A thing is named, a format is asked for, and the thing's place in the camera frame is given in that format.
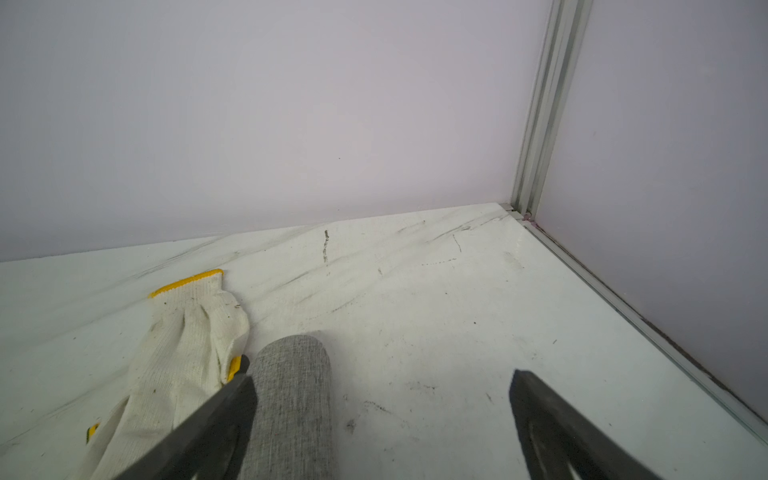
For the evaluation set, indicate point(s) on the grey fabric oval case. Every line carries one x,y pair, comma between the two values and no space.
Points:
292,433

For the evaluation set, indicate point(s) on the white knit work glove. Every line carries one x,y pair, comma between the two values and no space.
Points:
198,329

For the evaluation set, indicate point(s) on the aluminium frame profile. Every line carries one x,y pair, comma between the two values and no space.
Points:
644,168

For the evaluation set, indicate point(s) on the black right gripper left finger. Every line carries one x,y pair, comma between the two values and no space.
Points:
210,444

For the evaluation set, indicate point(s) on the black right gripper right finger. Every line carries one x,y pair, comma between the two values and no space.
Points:
558,442

